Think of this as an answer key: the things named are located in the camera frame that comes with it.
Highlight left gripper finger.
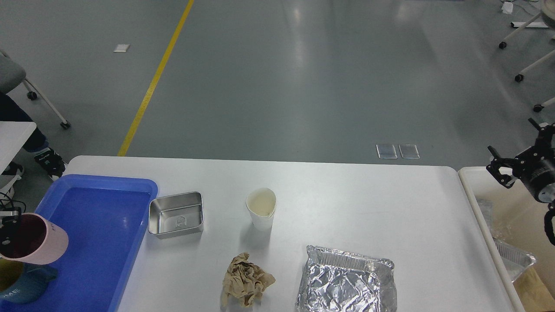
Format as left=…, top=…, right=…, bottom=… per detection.
left=0, top=207, right=22, bottom=243

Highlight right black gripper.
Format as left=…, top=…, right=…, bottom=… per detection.
left=486, top=118, right=555, bottom=203

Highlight right clear floor plate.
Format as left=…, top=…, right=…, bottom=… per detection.
left=398, top=144, right=421, bottom=159

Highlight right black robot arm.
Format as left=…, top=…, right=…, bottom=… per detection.
left=486, top=118, right=555, bottom=245

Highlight white paper cup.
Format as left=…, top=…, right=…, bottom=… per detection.
left=246, top=188, right=276, bottom=231

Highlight left clear floor plate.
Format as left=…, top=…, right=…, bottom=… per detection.
left=376, top=143, right=398, bottom=159

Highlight dark blue mug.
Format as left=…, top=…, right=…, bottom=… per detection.
left=0, top=258, right=58, bottom=304

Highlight small steel rectangular tin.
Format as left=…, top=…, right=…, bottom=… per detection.
left=147, top=192, right=204, bottom=239

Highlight black white sneaker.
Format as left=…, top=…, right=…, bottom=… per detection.
left=34, top=147, right=67, bottom=181

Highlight black cables at left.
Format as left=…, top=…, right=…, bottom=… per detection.
left=0, top=193, right=22, bottom=215

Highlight pink mug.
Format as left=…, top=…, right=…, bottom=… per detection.
left=0, top=213, right=69, bottom=265

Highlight beige plastic waste bin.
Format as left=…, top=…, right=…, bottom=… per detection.
left=458, top=167, right=554, bottom=312

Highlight aluminium foil tray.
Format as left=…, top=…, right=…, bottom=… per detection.
left=296, top=245, right=397, bottom=312

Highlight white side table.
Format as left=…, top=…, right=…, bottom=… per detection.
left=0, top=122, right=36, bottom=172

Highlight blue plastic tray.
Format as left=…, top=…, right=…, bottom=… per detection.
left=1, top=174, right=158, bottom=312

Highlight clear floor plate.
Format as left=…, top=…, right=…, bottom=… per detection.
left=376, top=143, right=398, bottom=159
left=398, top=144, right=421, bottom=159

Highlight white chair base with castors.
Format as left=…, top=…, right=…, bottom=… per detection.
left=498, top=0, right=555, bottom=113

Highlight foil tray in bin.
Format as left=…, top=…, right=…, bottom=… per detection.
left=493, top=237, right=537, bottom=283

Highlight crumpled brown paper napkin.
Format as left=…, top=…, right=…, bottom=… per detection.
left=221, top=252, right=276, bottom=308

